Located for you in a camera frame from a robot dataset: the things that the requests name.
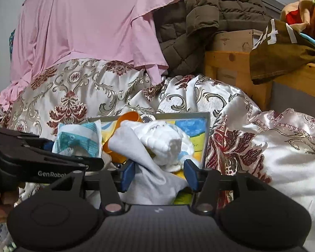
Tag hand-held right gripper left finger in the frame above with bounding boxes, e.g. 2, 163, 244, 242
45, 160, 136, 214

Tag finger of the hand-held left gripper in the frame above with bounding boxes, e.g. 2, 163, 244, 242
0, 127, 54, 151
21, 144, 105, 173

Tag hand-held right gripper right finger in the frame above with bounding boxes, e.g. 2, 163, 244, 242
184, 160, 275, 214

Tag light grey cloth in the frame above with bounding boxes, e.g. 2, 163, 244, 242
108, 126, 189, 205

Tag white blue tissue pack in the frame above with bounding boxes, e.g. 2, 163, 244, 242
52, 119, 103, 158

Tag white quilted cloth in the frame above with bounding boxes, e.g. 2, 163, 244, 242
136, 121, 195, 172

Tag grey box with colourful picture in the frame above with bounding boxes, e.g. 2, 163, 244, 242
89, 112, 211, 205

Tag orange cup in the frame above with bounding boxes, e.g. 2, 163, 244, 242
102, 111, 142, 163

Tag person's left hand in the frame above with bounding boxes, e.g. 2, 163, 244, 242
0, 183, 26, 224

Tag floral satin blanket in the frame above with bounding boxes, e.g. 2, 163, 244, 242
0, 59, 315, 242

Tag pink bed sheet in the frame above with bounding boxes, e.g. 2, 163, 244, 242
0, 0, 180, 111

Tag olive cloth white print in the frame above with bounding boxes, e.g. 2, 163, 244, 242
249, 18, 315, 85

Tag brown quilted jacket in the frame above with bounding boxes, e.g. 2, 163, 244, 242
152, 0, 273, 78

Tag colourful printed clothes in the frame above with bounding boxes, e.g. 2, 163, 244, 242
280, 0, 315, 45

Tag wooden bed frame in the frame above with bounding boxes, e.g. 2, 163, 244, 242
204, 50, 315, 111

